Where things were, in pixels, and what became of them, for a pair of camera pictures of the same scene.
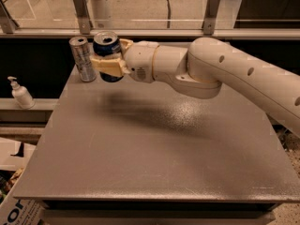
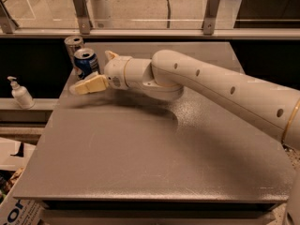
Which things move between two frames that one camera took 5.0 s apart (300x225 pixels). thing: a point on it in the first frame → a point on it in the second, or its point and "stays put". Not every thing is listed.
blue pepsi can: [107, 45] → [86, 62]
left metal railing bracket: [82, 10] stays put
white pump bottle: [22, 95] stays put
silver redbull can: [83, 58] → [72, 43]
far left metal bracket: [7, 22] stays put
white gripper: [140, 61] → [114, 72]
